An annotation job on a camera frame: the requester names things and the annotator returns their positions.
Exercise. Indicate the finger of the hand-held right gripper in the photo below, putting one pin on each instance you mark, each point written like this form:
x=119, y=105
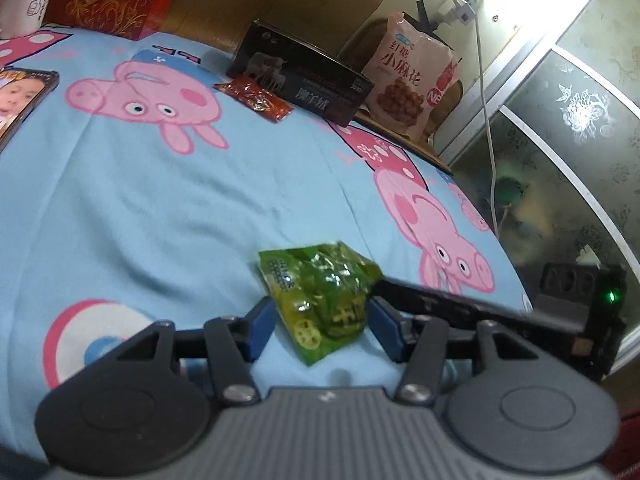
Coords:
x=450, y=305

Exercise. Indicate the white wall socket adapter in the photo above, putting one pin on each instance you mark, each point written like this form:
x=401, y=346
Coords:
x=462, y=5

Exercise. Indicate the smartphone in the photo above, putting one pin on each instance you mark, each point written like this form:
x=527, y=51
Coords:
x=22, y=102

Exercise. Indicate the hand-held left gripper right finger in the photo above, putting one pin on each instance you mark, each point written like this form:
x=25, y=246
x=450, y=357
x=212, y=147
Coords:
x=384, y=330

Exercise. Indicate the white enamel mug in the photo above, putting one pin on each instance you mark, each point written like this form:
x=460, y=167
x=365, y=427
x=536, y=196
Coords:
x=25, y=5

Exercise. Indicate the frosted glass sliding door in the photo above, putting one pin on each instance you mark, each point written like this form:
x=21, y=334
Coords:
x=565, y=135

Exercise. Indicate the green clear candy packet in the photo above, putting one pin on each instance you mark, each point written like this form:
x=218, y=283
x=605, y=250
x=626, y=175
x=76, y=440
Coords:
x=320, y=300

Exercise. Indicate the wooden headboard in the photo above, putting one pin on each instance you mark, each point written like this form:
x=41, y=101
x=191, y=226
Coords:
x=260, y=0

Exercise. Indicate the person's red clothing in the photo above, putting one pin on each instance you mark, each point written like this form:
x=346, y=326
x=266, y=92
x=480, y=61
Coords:
x=631, y=445

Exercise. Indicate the cartoon pig printed blanket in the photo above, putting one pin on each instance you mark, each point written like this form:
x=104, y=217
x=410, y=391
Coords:
x=200, y=200

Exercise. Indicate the large pink snack bag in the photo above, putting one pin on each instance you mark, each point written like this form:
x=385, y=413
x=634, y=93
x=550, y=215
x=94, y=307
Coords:
x=412, y=85

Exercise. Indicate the black cardboard box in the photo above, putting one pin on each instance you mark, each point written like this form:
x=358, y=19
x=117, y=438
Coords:
x=300, y=80

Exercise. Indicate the small red snack packet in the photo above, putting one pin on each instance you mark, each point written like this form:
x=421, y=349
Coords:
x=255, y=98

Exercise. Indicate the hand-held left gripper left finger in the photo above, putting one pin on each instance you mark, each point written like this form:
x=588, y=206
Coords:
x=260, y=329

